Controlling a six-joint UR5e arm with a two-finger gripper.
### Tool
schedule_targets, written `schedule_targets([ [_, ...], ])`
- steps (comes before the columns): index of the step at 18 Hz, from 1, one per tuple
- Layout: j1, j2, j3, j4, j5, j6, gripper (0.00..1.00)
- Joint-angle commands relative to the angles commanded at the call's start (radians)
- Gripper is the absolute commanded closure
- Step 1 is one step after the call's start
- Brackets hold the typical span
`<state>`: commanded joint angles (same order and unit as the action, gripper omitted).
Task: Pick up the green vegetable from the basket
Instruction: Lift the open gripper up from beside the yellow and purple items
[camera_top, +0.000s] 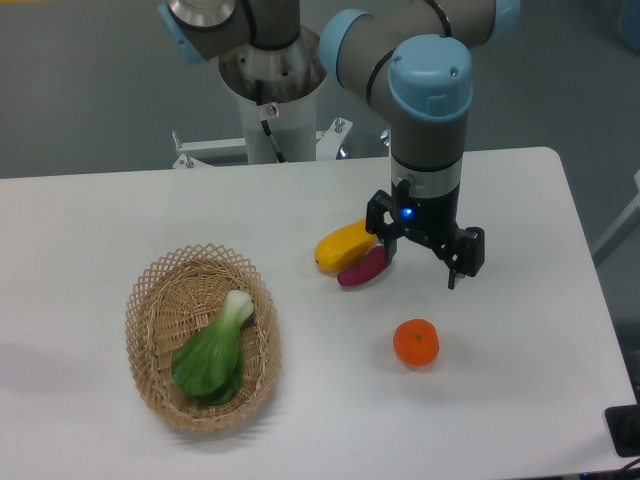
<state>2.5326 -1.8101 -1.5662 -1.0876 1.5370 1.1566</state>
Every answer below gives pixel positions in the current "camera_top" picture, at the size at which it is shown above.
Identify yellow mango fruit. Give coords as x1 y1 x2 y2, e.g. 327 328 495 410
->
314 218 377 273

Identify black device at table edge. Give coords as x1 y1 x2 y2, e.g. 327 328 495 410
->
604 404 639 458

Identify white frame at right edge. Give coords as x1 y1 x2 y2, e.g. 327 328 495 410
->
591 171 639 268

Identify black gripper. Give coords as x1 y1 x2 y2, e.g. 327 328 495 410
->
365 179 485 290

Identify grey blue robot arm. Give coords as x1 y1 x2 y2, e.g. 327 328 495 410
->
158 1 521 285

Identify purple sweet potato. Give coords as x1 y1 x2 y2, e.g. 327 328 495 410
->
337 246 390 287

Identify green bok choy vegetable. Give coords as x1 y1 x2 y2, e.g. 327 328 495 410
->
171 290 254 406

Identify orange tangerine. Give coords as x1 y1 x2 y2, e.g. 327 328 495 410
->
392 318 440 367

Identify woven wicker basket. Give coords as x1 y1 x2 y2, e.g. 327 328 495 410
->
125 244 281 433

